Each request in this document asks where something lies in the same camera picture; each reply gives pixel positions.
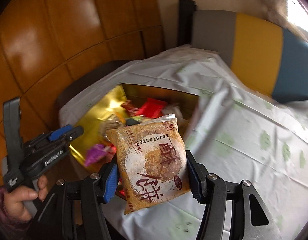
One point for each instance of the left hand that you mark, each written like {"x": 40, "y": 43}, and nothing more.
{"x": 14, "y": 201}

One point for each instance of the beige curtain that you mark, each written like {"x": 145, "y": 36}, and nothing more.
{"x": 276, "y": 12}

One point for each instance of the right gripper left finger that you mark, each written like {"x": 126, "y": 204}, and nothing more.
{"x": 73, "y": 210}

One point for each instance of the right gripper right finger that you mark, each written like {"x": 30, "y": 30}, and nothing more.
{"x": 251, "y": 218}

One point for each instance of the orange oat snack packet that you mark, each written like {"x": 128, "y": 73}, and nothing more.
{"x": 114, "y": 121}

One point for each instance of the red flat packet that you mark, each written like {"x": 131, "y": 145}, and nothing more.
{"x": 152, "y": 108}

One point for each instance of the wooden wardrobe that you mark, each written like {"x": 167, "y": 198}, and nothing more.
{"x": 45, "y": 45}

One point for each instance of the window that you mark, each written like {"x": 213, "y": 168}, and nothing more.
{"x": 297, "y": 15}

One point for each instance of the red gold gift box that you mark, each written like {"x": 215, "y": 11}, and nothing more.
{"x": 111, "y": 103}

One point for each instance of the grey yellow blue chair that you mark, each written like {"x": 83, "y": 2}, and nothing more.
{"x": 264, "y": 57}

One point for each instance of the brown pastry snack packet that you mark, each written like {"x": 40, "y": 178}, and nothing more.
{"x": 152, "y": 162}

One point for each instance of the white green-patterned tablecloth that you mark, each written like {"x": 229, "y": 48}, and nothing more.
{"x": 237, "y": 133}

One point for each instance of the purple candy packet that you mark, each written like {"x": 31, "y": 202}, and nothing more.
{"x": 97, "y": 153}

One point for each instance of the red snack packet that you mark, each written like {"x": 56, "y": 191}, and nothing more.
{"x": 130, "y": 108}

